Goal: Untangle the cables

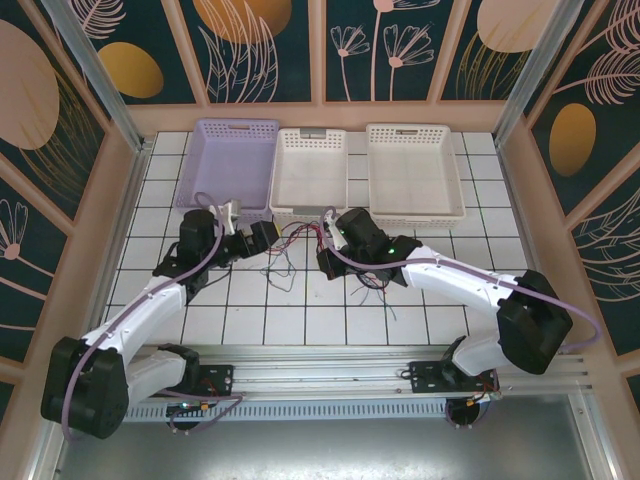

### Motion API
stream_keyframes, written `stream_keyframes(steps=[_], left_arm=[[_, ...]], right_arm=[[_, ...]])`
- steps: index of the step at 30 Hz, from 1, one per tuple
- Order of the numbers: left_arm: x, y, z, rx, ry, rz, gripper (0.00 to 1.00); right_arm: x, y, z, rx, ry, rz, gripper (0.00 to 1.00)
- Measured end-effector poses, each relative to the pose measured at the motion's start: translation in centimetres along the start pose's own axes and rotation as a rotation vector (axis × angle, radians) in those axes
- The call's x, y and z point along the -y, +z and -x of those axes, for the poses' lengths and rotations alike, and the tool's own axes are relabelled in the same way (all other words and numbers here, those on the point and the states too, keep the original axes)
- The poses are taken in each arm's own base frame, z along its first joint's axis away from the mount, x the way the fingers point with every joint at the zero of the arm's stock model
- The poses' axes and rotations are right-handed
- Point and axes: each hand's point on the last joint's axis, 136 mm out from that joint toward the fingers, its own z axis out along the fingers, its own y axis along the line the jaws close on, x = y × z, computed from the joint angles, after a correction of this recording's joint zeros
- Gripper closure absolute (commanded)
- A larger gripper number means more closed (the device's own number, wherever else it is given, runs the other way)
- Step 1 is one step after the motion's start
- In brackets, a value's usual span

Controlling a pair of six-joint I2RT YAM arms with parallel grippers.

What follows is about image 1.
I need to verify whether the thin black cable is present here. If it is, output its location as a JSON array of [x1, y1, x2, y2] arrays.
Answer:
[[349, 279, 386, 301], [259, 252, 300, 292]]

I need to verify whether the white basket with grey handles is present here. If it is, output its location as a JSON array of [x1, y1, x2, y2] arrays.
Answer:
[[268, 127, 350, 224]]

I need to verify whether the purple perforated plastic basket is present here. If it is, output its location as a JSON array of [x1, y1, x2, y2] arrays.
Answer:
[[174, 117, 281, 224]]

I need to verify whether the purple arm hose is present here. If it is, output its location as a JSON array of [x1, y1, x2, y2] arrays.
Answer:
[[62, 192, 249, 444], [319, 204, 604, 351]]

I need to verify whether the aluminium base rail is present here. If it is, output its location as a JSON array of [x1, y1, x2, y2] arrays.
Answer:
[[122, 343, 594, 407]]

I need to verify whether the purple right arm hose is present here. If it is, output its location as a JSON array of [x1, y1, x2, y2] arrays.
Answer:
[[319, 204, 604, 351]]

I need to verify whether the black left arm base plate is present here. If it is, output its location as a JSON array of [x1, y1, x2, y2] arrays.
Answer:
[[197, 364, 236, 396]]

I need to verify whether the wide white perforated basket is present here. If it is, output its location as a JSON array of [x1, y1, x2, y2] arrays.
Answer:
[[364, 122, 468, 231]]

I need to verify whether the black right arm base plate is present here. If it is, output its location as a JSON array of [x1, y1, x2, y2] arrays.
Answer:
[[408, 360, 451, 396]]

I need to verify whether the slotted grey cable duct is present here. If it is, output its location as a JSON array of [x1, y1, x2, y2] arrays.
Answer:
[[124, 399, 451, 424]]

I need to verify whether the purple left arm hose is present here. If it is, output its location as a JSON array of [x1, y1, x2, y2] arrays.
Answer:
[[62, 192, 249, 444]]

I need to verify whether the aluminium frame post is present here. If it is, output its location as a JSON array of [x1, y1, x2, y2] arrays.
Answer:
[[492, 0, 601, 149], [39, 0, 149, 154]]

